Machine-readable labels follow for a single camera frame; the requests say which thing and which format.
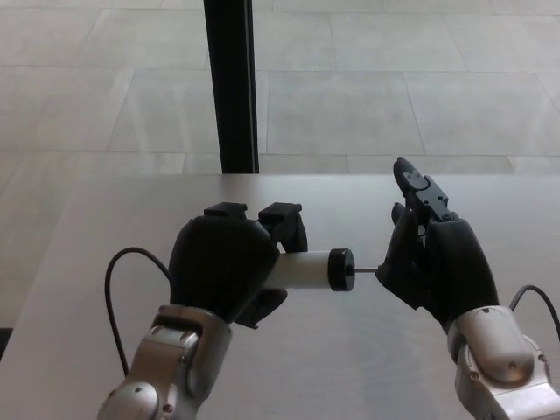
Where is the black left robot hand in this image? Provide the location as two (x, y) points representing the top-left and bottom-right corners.
(168, 201), (310, 331)

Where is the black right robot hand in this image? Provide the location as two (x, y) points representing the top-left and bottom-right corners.
(374, 156), (501, 336)

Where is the white air pump black handle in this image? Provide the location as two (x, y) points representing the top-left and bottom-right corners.
(262, 247), (378, 293)

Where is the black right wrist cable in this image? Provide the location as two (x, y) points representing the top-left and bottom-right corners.
(508, 284), (560, 339)

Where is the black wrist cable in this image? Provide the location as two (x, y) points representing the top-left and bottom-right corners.
(508, 284), (560, 339)
(104, 247), (174, 378)

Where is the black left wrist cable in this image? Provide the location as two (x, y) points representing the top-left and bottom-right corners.
(104, 247), (174, 378)

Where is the black vertical post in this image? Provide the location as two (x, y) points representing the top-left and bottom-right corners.
(203, 0), (261, 175)

